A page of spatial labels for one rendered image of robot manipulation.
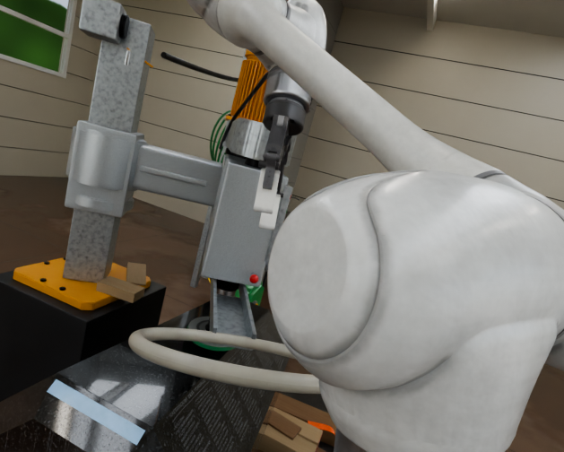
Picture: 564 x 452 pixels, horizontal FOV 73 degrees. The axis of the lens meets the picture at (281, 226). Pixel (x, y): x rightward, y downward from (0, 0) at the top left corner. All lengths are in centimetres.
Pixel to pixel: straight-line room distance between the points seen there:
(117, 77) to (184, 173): 52
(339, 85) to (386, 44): 601
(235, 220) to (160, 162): 75
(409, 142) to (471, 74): 589
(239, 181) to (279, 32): 81
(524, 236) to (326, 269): 12
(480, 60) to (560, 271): 618
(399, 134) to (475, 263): 31
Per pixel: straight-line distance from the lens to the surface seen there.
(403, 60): 643
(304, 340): 21
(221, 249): 137
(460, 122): 623
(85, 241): 212
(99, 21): 196
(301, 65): 54
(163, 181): 199
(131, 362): 145
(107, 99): 201
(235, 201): 133
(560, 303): 29
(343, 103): 52
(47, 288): 212
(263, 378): 65
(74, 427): 131
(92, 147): 195
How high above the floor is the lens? 167
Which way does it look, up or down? 11 degrees down
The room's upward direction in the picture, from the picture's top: 15 degrees clockwise
